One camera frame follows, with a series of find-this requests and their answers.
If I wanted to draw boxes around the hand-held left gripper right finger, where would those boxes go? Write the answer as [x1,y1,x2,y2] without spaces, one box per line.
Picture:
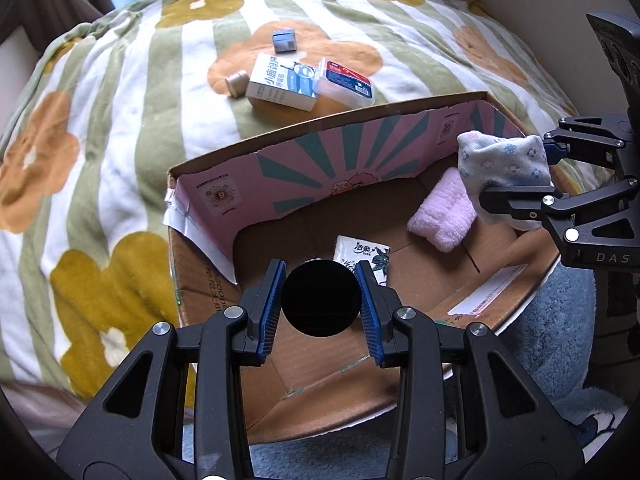
[353,261,587,480]

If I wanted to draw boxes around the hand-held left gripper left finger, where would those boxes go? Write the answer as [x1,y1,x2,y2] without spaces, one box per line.
[56,259,287,480]

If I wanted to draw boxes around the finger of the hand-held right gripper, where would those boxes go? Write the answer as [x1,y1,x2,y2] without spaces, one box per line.
[478,176,640,233]
[542,116,632,167]

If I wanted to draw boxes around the black round disc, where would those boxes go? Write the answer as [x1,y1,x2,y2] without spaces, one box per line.
[280,258,361,337]

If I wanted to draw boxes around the floral white sock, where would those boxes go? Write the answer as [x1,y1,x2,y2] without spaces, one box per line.
[456,131,552,200]

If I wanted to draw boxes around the cardboard box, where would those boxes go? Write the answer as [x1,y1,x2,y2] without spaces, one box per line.
[162,91,566,446]

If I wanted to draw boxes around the white tissue packet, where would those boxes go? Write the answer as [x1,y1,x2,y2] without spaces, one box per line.
[332,235,392,288]

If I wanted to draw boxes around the pink fluffy cloth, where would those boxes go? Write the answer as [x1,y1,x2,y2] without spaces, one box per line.
[406,167,478,253]

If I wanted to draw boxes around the blue fluffy blanket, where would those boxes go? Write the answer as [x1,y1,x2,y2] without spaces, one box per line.
[182,260,631,480]

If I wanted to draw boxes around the floral striped blanket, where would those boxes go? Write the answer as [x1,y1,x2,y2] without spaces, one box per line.
[0,0,591,401]

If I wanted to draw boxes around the clear plastic case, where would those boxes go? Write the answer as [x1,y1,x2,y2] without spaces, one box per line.
[313,57,375,107]

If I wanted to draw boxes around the white carton box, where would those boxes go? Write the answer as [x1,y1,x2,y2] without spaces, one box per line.
[245,53,321,112]

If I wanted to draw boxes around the small tan cylinder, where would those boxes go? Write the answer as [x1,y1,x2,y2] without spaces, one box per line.
[225,71,249,98]

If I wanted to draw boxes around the small grey cube box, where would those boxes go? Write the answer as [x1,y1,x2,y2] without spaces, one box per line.
[272,29,298,54]

